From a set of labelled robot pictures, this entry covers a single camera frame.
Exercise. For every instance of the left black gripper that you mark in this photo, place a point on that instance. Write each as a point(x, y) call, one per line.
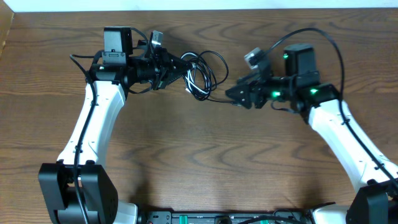
point(168, 71)

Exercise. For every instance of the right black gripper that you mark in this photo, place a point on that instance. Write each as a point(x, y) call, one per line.
point(255, 85)

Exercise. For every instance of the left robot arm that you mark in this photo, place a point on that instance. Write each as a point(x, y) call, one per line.
point(76, 187)

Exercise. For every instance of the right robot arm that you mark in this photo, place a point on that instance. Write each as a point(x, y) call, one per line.
point(371, 173)

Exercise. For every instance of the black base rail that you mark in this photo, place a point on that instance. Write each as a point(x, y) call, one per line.
point(170, 217)

